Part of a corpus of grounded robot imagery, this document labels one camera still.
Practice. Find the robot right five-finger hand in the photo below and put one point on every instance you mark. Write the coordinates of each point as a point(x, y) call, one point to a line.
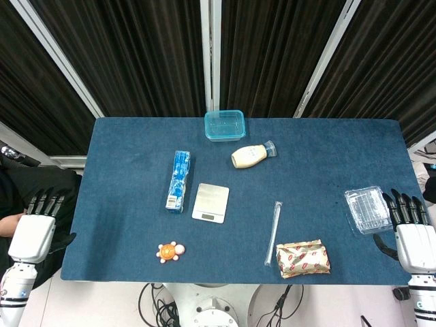
point(417, 245)

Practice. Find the robot left five-finger hand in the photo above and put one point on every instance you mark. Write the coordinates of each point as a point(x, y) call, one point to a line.
point(30, 238)

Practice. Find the blue carton box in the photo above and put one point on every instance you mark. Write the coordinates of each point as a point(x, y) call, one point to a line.
point(178, 180)

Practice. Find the silver kitchen scale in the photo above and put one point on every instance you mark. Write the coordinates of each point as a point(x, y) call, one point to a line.
point(211, 201)

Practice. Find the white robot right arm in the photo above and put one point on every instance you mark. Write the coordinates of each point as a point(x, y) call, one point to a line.
point(424, 299)

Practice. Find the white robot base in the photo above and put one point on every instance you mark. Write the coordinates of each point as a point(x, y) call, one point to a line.
point(213, 306)

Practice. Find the black caster wheel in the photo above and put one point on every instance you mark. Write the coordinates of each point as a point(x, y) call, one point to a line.
point(401, 293)

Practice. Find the seated person in black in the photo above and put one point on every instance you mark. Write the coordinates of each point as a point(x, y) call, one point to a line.
point(20, 184)

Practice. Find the clear plastic clamshell tray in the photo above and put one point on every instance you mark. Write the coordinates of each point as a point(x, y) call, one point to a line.
point(368, 207)

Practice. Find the blue table cloth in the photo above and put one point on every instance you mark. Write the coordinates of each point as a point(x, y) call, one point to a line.
point(306, 170)

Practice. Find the orange pink turtle toy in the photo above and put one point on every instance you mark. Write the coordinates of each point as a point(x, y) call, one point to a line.
point(168, 252)

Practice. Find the wrapped clear straw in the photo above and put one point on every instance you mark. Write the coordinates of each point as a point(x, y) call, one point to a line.
point(274, 231)

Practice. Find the dark pleated curtain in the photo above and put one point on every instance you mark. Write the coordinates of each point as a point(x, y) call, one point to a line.
point(391, 68)
point(272, 51)
point(136, 51)
point(27, 85)

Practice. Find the cream squeeze bottle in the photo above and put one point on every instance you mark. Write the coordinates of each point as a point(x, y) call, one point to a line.
point(248, 156)

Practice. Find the blue clear plastic container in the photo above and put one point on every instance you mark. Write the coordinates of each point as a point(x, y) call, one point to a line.
point(225, 126)

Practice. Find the white frame rail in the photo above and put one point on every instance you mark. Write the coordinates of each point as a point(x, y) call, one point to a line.
point(68, 161)
point(422, 141)

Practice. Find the white frame post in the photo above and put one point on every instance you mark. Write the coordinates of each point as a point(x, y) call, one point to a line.
point(326, 58)
point(209, 51)
point(57, 56)

